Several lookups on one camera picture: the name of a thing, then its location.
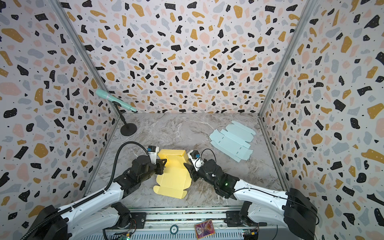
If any light blue flat paper box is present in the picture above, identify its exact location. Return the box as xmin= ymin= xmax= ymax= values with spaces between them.
xmin=210 ymin=121 xmax=256 ymax=163

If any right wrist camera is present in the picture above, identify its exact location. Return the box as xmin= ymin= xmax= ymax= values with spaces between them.
xmin=188 ymin=150 xmax=204 ymax=172

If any black microphone stand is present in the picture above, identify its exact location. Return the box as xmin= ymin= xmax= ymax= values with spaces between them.
xmin=112 ymin=101 xmax=137 ymax=136

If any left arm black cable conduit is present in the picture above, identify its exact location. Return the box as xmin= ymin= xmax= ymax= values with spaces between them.
xmin=19 ymin=141 xmax=150 ymax=240

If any mint green microphone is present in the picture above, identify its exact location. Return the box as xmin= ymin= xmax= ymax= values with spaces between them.
xmin=95 ymin=89 xmax=138 ymax=113

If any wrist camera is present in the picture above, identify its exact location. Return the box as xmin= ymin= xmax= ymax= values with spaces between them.
xmin=188 ymin=150 xmax=204 ymax=172
xmin=147 ymin=145 xmax=160 ymax=165

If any round teal sticker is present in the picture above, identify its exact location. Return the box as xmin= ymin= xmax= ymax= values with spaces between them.
xmin=170 ymin=225 xmax=179 ymax=235

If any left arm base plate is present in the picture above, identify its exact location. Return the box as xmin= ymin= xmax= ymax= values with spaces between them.
xmin=107 ymin=212 xmax=147 ymax=231

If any colourful card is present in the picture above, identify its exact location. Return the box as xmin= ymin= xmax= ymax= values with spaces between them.
xmin=194 ymin=220 xmax=216 ymax=240

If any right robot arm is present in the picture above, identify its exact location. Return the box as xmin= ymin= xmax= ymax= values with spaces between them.
xmin=184 ymin=160 xmax=320 ymax=240

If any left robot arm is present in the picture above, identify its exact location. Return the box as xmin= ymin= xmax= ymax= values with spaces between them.
xmin=22 ymin=155 xmax=167 ymax=240

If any yellow paper box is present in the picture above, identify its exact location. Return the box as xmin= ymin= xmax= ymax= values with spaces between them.
xmin=153 ymin=149 xmax=192 ymax=199

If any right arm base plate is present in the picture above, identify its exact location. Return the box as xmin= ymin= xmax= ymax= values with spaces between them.
xmin=224 ymin=211 xmax=268 ymax=227

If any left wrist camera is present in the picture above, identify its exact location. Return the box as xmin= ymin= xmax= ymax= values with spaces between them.
xmin=147 ymin=145 xmax=160 ymax=165

